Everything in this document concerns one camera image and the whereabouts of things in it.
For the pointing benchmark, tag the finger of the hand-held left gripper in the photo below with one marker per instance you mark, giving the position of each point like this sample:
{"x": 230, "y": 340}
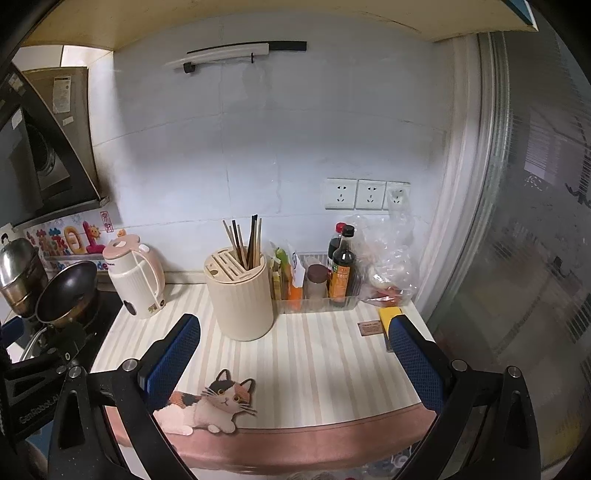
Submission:
{"x": 64, "y": 341}
{"x": 11, "y": 330}

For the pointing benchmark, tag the steel steamer pot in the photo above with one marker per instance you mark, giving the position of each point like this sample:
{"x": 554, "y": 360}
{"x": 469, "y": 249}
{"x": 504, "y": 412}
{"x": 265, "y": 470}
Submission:
{"x": 18, "y": 272}

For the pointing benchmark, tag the clear plastic bag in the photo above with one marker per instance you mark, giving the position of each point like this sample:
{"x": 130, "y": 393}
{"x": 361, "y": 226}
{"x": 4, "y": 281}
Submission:
{"x": 388, "y": 258}

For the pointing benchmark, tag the small red wall sticker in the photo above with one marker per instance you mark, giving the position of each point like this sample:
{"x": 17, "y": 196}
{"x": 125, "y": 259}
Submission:
{"x": 106, "y": 221}

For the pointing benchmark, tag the beige wall cabinet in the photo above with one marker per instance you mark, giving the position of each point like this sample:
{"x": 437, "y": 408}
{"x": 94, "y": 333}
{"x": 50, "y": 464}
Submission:
{"x": 277, "y": 18}

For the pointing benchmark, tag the black glass hob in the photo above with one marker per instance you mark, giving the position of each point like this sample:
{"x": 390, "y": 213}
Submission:
{"x": 104, "y": 314}

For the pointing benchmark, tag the dark wooden chopstick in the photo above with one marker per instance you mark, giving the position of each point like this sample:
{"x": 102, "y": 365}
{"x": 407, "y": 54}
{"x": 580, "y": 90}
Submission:
{"x": 237, "y": 237}
{"x": 255, "y": 244}
{"x": 252, "y": 235}

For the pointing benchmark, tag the orange bottle with green cap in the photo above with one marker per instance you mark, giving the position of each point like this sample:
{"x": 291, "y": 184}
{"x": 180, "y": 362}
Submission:
{"x": 295, "y": 294}

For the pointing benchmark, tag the white sheathed knife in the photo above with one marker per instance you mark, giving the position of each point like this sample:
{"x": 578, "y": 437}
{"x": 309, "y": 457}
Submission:
{"x": 221, "y": 53}

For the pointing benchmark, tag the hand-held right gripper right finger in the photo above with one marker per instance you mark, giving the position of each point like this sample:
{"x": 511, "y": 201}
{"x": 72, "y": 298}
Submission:
{"x": 415, "y": 364}

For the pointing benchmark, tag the pink and white electric kettle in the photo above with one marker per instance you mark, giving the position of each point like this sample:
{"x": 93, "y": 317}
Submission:
{"x": 134, "y": 281}

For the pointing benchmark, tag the dark bottle with red cap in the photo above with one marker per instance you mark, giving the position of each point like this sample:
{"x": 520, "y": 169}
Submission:
{"x": 340, "y": 227}

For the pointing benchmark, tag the frosted glass door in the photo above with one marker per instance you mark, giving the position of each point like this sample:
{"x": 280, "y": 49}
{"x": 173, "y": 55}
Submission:
{"x": 531, "y": 230}

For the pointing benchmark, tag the clear plastic water bottle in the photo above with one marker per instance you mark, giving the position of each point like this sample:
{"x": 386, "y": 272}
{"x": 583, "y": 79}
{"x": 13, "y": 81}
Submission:
{"x": 392, "y": 466}

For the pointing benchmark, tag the small brown card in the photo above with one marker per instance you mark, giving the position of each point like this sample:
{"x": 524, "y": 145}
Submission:
{"x": 371, "y": 329}

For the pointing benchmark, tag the wall knife on rack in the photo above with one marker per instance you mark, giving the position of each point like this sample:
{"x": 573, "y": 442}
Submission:
{"x": 288, "y": 46}

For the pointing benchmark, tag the striped cat print tablecloth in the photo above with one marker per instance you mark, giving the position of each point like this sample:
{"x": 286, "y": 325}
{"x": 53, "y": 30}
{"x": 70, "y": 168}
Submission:
{"x": 314, "y": 350}

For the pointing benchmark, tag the black range hood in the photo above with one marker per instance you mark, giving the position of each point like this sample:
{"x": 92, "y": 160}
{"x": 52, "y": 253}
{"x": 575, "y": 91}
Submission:
{"x": 27, "y": 161}

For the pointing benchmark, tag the jar with brown lid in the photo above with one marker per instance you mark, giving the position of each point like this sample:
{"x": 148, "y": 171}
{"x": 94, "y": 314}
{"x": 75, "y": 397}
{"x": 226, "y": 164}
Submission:
{"x": 316, "y": 277}

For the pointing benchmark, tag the beige ribbed utensil holder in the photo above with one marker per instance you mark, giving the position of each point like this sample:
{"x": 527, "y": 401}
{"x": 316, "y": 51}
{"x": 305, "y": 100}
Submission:
{"x": 244, "y": 300}

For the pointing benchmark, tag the steel hood chimney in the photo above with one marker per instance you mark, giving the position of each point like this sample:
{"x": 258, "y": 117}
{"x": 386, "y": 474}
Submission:
{"x": 64, "y": 101}

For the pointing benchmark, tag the white and blue packet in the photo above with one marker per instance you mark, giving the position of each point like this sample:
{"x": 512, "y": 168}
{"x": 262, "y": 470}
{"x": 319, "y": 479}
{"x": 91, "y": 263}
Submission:
{"x": 295, "y": 267}

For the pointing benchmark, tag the black frying pan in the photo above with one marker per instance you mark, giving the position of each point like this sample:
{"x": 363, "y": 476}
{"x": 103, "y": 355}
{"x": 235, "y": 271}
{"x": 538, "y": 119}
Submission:
{"x": 64, "y": 290}

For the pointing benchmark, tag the clear plastic condiment tray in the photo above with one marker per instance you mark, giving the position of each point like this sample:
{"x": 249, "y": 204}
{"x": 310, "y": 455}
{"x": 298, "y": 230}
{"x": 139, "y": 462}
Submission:
{"x": 314, "y": 304}

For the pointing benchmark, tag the dark sauce bottle orange label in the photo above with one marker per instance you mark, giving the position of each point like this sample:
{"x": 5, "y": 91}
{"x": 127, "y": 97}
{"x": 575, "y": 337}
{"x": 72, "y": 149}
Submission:
{"x": 341, "y": 277}

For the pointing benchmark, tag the light bamboo chopstick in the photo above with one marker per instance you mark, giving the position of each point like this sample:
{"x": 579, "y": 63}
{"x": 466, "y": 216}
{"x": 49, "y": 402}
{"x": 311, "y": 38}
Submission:
{"x": 231, "y": 240}
{"x": 259, "y": 235}
{"x": 241, "y": 244}
{"x": 234, "y": 242}

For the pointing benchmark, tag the white wall socket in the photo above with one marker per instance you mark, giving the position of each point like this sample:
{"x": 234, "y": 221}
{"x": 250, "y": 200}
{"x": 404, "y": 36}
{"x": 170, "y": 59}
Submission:
{"x": 397, "y": 196}
{"x": 340, "y": 194}
{"x": 371, "y": 194}

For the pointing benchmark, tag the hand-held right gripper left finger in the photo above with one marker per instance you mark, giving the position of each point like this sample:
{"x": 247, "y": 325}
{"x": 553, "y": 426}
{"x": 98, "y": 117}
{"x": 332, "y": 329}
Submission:
{"x": 173, "y": 350}

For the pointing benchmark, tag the colourful wall sticker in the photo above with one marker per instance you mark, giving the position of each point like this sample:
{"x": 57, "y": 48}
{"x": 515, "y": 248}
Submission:
{"x": 69, "y": 240}

